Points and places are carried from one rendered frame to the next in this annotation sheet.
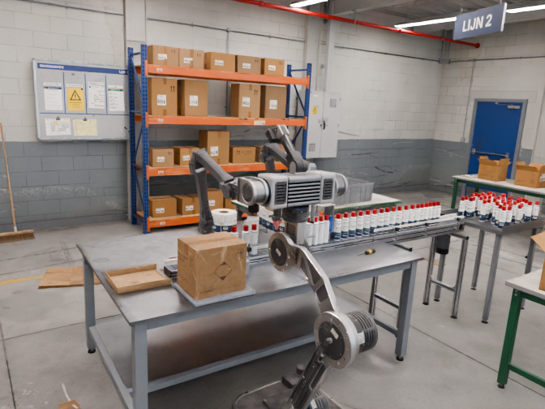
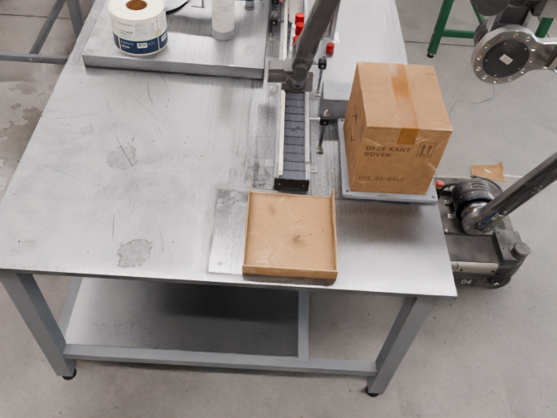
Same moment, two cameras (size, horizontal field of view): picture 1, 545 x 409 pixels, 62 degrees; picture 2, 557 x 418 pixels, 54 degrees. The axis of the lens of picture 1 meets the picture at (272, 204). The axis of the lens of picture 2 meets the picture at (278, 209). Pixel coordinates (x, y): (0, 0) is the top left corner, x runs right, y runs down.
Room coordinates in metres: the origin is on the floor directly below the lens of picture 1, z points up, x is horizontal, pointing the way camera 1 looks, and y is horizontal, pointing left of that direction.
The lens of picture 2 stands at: (1.95, 1.61, 2.09)
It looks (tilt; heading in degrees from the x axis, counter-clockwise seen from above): 50 degrees down; 300
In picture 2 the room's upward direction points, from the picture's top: 6 degrees clockwise
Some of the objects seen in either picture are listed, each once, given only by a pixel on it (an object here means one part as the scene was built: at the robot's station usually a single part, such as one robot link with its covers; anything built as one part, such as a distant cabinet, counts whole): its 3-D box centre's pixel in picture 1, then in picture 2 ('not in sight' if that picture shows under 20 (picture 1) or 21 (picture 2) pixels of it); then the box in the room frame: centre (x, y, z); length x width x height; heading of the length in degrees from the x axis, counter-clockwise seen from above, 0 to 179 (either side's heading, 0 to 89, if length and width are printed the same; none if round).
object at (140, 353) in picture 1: (250, 305); (242, 134); (3.05, 0.13, 0.40); 2.04 x 1.25 x 0.81; 124
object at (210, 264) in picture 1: (211, 264); (391, 128); (2.33, 0.32, 0.99); 0.30 x 0.24 x 0.27; 125
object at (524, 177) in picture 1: (530, 174); not in sight; (6.96, -3.99, 0.96); 0.43 x 0.42 x 0.37; 32
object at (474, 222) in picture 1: (486, 260); not in sight; (4.18, -2.10, 0.46); 0.73 x 0.62 x 0.93; 124
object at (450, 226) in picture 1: (412, 271); not in sight; (3.74, -1.26, 0.47); 1.17 x 0.38 x 0.94; 124
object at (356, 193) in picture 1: (342, 191); not in sight; (5.09, -0.80, 0.91); 0.60 x 0.40 x 0.22; 128
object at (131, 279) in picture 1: (138, 277); (290, 229); (2.40, 0.75, 0.85); 0.30 x 0.26 x 0.04; 124
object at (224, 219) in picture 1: (223, 221); (138, 22); (3.36, 0.37, 0.95); 0.20 x 0.20 x 0.14
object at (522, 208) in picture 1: (502, 208); not in sight; (4.24, -2.21, 0.98); 0.57 x 0.46 x 0.21; 34
